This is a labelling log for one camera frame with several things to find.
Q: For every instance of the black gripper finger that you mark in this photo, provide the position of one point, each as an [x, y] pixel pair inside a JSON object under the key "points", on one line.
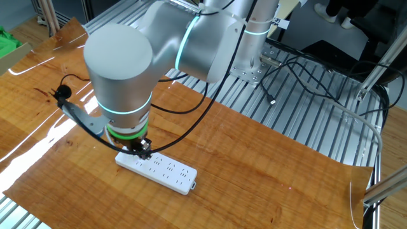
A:
{"points": [[146, 148], [136, 152]]}

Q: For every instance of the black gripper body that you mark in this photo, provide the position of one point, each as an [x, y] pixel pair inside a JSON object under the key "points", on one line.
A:
{"points": [[134, 143]]}

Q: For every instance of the white power strip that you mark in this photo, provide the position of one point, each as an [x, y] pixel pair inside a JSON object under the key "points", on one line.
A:
{"points": [[168, 173]]}

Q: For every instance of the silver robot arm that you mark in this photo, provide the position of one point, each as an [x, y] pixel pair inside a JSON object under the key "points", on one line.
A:
{"points": [[121, 70]]}

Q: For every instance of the wood grain table mat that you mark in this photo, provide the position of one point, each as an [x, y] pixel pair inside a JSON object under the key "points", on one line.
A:
{"points": [[238, 165]]}

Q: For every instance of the cardboard box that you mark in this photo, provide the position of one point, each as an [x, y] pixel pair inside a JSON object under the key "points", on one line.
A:
{"points": [[14, 58]]}

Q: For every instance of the wooden sticks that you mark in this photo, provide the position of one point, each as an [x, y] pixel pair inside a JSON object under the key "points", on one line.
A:
{"points": [[51, 16]]}

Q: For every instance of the green cloth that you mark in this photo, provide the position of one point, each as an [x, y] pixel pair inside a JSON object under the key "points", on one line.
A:
{"points": [[8, 41]]}

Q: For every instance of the white printed label tag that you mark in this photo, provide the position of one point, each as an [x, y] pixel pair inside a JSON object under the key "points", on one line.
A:
{"points": [[281, 22]]}

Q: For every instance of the white shoe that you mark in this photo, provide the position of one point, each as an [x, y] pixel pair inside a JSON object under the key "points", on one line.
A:
{"points": [[324, 12], [347, 23]]}

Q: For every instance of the black office chair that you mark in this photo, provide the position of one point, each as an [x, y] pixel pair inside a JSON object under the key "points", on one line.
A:
{"points": [[381, 22]]}

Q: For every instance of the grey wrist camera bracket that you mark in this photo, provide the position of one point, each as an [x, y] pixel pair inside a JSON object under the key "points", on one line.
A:
{"points": [[86, 119]]}

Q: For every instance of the aluminium frame post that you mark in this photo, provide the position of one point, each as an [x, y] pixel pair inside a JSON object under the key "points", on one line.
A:
{"points": [[384, 189], [378, 70]]}

